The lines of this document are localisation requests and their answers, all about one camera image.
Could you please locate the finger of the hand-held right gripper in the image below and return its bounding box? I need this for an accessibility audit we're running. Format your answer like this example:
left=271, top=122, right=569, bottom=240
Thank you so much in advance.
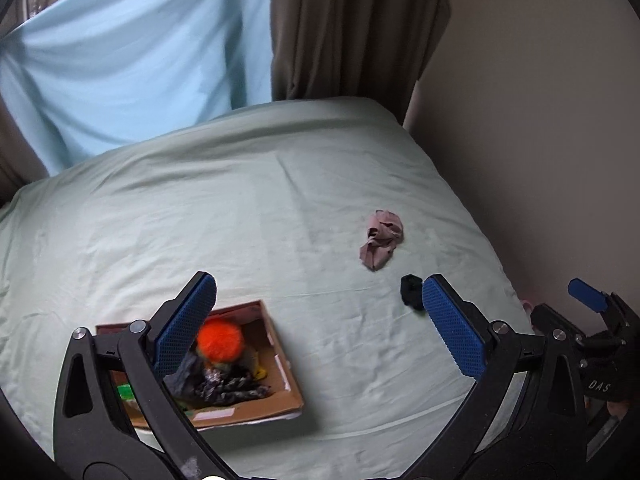
left=567, top=277, right=640, bottom=333
left=530, top=302, right=587, bottom=356

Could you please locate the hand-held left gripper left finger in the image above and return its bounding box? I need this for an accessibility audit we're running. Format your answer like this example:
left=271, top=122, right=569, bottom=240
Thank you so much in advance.
left=52, top=271, right=237, bottom=480

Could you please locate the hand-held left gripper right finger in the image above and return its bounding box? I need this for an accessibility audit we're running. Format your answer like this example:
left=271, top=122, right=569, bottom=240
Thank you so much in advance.
left=400, top=274, right=587, bottom=480

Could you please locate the orange fluffy pompom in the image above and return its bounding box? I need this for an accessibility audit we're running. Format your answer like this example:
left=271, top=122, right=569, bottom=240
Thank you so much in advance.
left=195, top=315, right=246, bottom=364

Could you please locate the grey sock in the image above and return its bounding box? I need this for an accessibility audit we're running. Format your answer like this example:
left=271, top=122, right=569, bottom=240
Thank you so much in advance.
left=165, top=352, right=207, bottom=397

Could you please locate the small black item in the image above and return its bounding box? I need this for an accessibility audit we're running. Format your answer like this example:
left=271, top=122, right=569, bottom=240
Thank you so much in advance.
left=399, top=273, right=426, bottom=314

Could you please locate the dark patterned scrunchie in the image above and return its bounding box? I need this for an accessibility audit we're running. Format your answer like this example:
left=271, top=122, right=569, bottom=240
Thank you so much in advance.
left=192, top=364, right=274, bottom=407

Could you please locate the cardboard box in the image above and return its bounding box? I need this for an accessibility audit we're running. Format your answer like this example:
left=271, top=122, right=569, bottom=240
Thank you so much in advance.
left=95, top=300, right=306, bottom=431

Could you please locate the pink scrunchie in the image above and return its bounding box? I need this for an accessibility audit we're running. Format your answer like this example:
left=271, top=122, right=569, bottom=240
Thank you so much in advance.
left=358, top=209, right=405, bottom=272

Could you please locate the bed with pale green sheet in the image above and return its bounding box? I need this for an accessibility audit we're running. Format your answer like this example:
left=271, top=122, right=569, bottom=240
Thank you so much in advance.
left=0, top=97, right=534, bottom=480

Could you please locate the brown curtain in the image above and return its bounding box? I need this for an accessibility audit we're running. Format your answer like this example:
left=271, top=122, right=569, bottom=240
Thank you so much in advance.
left=270, top=0, right=452, bottom=127
left=0, top=95, right=52, bottom=207

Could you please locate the light blue hanging cloth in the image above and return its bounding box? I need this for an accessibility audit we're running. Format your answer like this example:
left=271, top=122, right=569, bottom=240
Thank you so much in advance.
left=0, top=0, right=274, bottom=177

